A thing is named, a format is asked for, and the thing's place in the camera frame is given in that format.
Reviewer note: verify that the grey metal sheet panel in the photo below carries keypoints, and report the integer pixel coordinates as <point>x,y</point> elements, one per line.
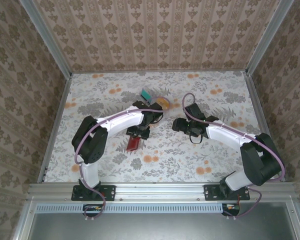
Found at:
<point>160,227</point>

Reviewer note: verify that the red card holder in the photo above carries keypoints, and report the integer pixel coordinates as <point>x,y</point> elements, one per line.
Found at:
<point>133,145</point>

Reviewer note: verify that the aluminium frame post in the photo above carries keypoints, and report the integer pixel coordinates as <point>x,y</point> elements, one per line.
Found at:
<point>46,37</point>
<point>267,37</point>

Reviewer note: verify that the aluminium table side rail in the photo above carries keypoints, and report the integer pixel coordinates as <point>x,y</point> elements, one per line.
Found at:
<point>265,120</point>
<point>53,130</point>

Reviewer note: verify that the clear acrylic card box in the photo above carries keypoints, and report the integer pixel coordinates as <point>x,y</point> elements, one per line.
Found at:
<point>155,100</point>

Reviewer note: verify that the floral table cover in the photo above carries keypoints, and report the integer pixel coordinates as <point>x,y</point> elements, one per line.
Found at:
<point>165,160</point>

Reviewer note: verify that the orange card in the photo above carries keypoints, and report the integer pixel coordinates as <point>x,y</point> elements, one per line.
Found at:
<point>163,102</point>

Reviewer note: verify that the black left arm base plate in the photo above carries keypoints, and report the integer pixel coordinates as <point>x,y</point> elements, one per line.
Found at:
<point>107,192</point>

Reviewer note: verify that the teal card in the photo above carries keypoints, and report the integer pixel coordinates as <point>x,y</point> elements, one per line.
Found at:
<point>146,94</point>

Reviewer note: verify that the aluminium mounting rail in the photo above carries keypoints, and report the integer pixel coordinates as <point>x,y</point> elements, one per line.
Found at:
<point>160,191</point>

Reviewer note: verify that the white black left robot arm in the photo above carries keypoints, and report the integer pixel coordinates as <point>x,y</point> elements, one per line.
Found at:
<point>120,122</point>

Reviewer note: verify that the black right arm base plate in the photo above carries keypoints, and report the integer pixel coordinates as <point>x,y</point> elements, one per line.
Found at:
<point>212,192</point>

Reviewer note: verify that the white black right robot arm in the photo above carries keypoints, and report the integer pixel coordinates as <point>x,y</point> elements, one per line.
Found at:
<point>225,135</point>

